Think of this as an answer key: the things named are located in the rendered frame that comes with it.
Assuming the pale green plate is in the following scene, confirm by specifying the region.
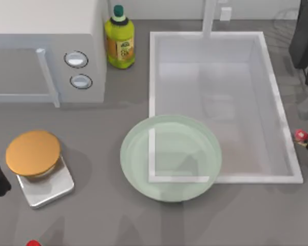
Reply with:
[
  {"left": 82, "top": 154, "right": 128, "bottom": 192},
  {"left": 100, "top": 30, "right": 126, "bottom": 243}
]
[{"left": 119, "top": 114, "right": 223, "bottom": 203}]

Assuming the white sink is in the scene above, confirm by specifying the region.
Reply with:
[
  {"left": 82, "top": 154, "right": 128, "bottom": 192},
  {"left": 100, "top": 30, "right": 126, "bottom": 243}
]
[{"left": 148, "top": 31, "right": 304, "bottom": 185}]

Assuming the microwave knob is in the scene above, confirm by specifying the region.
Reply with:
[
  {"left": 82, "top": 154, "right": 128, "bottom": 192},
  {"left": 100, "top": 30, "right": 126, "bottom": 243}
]
[
  {"left": 63, "top": 50, "right": 89, "bottom": 69},
  {"left": 69, "top": 73, "right": 93, "bottom": 90}
]

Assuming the green bottle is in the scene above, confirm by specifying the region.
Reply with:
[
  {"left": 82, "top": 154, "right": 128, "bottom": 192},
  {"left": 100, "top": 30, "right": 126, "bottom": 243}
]
[{"left": 104, "top": 5, "right": 137, "bottom": 70}]

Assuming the tall white tap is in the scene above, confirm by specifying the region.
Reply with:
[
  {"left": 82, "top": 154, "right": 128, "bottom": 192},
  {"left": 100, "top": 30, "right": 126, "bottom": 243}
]
[{"left": 202, "top": 0, "right": 214, "bottom": 39}]

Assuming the silver kitchen scale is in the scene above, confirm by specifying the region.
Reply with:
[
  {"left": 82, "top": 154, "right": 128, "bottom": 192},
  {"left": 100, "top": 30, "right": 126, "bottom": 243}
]
[{"left": 5, "top": 130, "right": 75, "bottom": 210}]

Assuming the red and white small object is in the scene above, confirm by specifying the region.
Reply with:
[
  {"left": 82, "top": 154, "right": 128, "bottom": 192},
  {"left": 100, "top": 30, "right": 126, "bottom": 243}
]
[{"left": 294, "top": 129, "right": 308, "bottom": 144}]

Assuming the pale microwave oven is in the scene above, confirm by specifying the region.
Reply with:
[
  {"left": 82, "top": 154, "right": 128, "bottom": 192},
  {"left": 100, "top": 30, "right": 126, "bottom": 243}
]
[{"left": 0, "top": 0, "right": 109, "bottom": 108}]

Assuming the microwave door handle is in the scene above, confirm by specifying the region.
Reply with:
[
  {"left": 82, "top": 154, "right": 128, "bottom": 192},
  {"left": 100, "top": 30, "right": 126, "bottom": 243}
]
[{"left": 35, "top": 48, "right": 61, "bottom": 108}]

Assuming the white wall socket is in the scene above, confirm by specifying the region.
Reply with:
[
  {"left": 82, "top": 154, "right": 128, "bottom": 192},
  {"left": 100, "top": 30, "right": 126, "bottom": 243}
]
[{"left": 219, "top": 7, "right": 232, "bottom": 22}]

